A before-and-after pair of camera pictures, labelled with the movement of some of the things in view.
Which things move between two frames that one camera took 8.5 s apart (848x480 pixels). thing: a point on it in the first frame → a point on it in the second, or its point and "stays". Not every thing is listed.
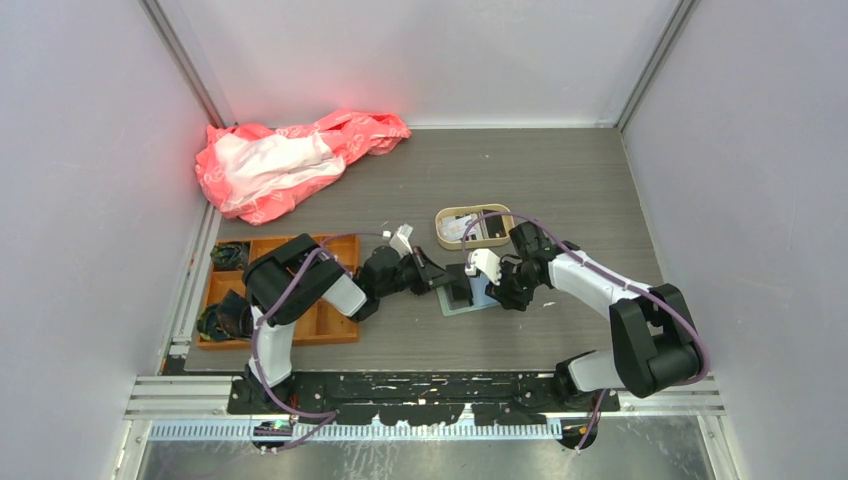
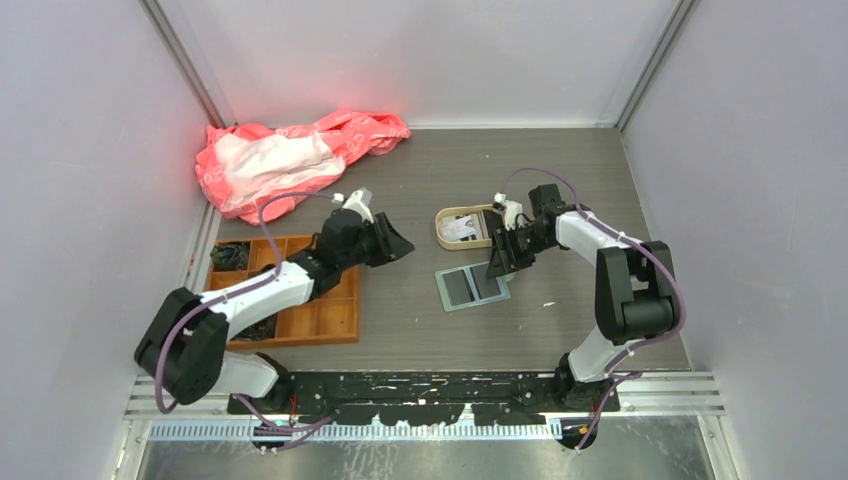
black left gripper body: (407, 276) → (368, 247)
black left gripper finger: (433, 272) → (394, 244)
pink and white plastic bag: (263, 174) stays
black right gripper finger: (459, 283) → (503, 257)
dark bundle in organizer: (230, 255) stays
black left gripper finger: (444, 279) → (392, 253)
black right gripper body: (515, 288) → (527, 240)
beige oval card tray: (486, 231) stays
